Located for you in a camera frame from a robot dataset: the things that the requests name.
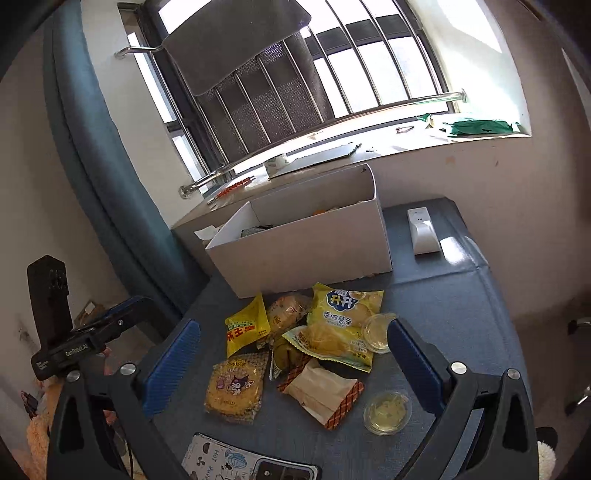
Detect tape roll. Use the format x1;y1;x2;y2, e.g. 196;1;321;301
264;154;290;176

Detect tissue pack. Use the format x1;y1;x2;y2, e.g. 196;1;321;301
194;225;221;243

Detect yellow potato chip bag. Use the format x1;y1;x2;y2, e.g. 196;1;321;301
281;283;384;373

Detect left hand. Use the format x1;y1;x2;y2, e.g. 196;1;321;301
102;347;117;425

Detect teal curtain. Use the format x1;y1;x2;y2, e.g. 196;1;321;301
43;1;208;324

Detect steel window guard rail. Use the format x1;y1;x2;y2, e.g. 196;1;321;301
117;1;467;199

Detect round cookie cartoon packet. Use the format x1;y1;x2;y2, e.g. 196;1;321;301
204;351;270;424

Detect phone with cartoon case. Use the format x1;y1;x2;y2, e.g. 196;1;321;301
181;433;322;480

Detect grey flat board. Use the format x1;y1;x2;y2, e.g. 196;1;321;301
267;143;360;179

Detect white cardboard box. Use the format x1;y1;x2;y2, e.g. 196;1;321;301
205;164;393;298

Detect olive yellow snack packet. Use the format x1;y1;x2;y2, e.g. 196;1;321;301
270;338;311;381

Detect bread bun packet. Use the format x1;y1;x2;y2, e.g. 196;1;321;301
266;293;312;339

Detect waffle pattern cream packet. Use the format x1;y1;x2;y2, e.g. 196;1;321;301
277;357;365;431

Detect grey hanging mat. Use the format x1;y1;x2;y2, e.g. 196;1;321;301
162;0;311;96

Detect green plastic bag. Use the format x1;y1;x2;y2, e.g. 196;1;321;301
416;113;520;137

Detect clear jelly cup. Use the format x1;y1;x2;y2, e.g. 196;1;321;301
363;390;413;436
362;313;398;354

